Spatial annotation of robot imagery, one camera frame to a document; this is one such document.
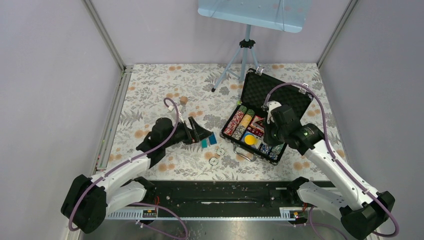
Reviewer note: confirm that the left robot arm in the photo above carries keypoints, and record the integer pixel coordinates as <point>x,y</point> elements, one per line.
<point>91,199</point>

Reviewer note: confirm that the blue lego brick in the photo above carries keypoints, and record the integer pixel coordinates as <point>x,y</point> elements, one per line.
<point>212,139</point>

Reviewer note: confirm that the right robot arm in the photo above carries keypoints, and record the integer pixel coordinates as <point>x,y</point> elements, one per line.
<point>359,206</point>

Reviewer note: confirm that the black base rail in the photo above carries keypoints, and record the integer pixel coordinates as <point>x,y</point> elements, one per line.
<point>229,200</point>

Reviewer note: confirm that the floral table cloth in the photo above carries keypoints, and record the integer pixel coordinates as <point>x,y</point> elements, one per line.
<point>143,104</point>

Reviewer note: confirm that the red card deck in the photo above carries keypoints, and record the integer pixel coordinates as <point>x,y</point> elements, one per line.
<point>256,124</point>

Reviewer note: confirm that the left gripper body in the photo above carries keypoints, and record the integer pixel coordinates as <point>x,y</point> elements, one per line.
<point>191,136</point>

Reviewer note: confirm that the brown wooden cube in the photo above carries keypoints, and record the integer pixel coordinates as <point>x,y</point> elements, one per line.
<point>183,100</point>

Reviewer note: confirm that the teal rectangular block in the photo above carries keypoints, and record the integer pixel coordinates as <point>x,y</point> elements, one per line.
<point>204,143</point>

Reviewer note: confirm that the yellow round button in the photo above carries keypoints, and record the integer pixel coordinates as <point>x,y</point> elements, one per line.
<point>250,139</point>

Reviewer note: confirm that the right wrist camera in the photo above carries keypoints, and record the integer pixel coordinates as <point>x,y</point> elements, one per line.
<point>271,106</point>

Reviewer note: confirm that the black poker case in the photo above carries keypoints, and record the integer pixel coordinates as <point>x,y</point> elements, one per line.
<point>251,114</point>

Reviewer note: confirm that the light blue perforated board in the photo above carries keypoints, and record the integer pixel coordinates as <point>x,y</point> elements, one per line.
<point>282,15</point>

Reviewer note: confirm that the blue tripod stand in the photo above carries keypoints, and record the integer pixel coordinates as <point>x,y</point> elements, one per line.
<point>245,46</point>

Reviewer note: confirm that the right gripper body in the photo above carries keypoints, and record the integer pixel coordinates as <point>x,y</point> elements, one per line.
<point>275,135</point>

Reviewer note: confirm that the clear all-in triangle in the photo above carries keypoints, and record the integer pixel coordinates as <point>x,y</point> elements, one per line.
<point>256,123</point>

